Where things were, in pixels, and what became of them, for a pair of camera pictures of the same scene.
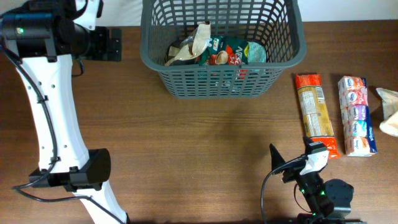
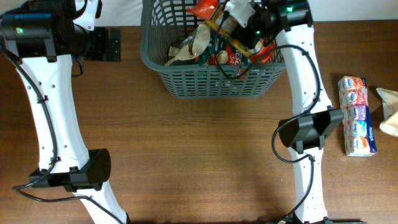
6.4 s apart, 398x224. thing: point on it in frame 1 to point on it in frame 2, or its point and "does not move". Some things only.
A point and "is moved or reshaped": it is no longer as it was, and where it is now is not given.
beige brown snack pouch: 188,48 does not move
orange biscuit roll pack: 316,120 is moved or reshaped
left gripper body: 109,43 does not move
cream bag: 390,99 does not move
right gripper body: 296,171 to 249,35
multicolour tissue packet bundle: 358,131 does not move
